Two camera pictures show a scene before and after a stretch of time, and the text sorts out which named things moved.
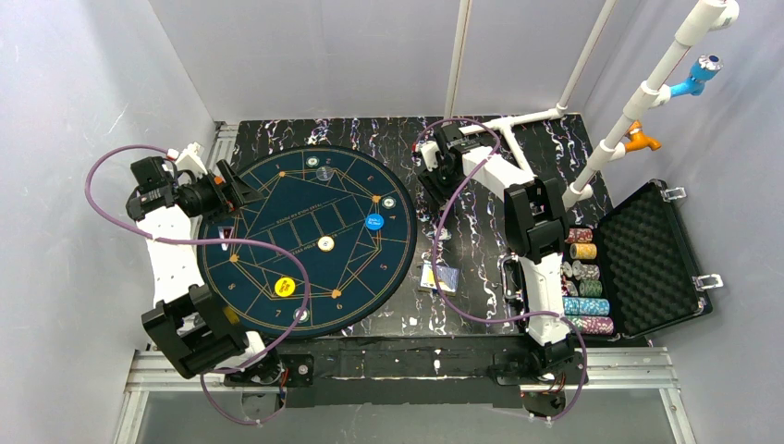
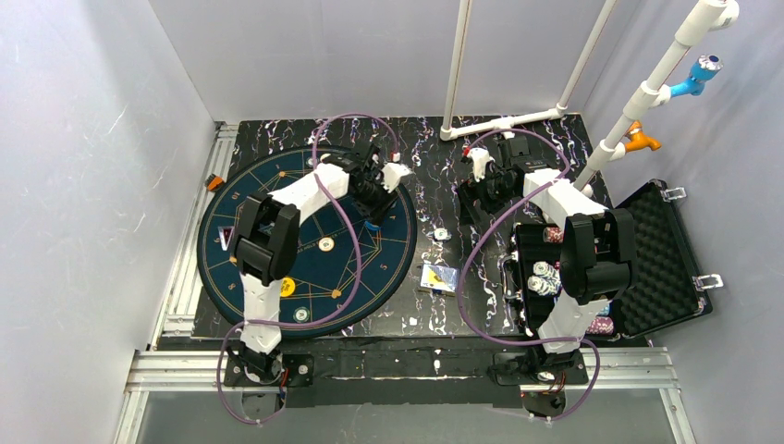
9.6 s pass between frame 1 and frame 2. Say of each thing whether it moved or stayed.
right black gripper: moved
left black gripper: moved
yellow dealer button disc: stayed
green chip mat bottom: stayed
